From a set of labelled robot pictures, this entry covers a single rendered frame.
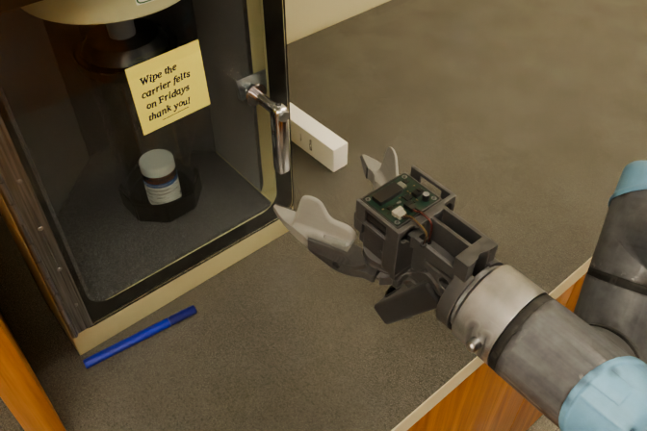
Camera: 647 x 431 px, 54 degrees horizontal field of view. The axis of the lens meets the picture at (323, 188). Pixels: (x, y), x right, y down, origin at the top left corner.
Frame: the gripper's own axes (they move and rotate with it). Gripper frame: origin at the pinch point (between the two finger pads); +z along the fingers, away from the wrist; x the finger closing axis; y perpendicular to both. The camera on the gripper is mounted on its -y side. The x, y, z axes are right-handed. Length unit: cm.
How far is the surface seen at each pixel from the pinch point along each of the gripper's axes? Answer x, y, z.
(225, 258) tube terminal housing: 6.1, -18.3, 12.8
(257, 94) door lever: 0.2, 6.2, 10.6
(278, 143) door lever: 0.7, 2.1, 6.7
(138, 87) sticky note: 12.4, 12.1, 11.5
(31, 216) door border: 25.2, 3.5, 11.6
